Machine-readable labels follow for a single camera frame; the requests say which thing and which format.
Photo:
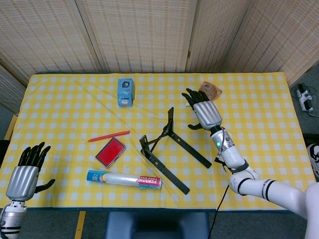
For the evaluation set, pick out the yellow white checked tablecloth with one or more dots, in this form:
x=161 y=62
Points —
x=74 y=112

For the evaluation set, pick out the brass screen hinge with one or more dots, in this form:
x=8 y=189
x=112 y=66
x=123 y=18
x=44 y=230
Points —
x=188 y=54

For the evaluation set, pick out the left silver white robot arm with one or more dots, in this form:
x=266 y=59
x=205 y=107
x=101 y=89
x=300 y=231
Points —
x=11 y=219

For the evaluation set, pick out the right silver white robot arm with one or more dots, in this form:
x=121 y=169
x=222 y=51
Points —
x=231 y=154

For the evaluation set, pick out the red pen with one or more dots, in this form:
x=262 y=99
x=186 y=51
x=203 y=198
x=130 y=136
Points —
x=117 y=134

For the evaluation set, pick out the red ink stamp pad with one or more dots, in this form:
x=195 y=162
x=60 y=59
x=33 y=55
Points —
x=111 y=152

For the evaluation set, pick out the small blue cardboard box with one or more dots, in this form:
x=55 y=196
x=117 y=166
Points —
x=125 y=94

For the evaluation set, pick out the beige woven folding screen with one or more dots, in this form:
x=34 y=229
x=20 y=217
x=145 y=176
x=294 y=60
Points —
x=137 y=37

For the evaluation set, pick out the black folding laptop stand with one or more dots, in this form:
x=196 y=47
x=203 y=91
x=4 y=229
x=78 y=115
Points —
x=163 y=170

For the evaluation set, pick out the plastic food wrap roll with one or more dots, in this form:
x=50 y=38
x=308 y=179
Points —
x=119 y=178

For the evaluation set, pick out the brown spout pouch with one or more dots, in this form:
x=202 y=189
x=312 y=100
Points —
x=213 y=89

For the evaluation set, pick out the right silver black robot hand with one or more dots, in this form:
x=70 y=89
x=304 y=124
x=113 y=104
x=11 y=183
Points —
x=208 y=114

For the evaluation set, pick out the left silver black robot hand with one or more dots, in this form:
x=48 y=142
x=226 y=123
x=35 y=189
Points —
x=22 y=181

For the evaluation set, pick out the black white shoe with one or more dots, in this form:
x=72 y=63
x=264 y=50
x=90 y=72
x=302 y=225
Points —
x=314 y=159

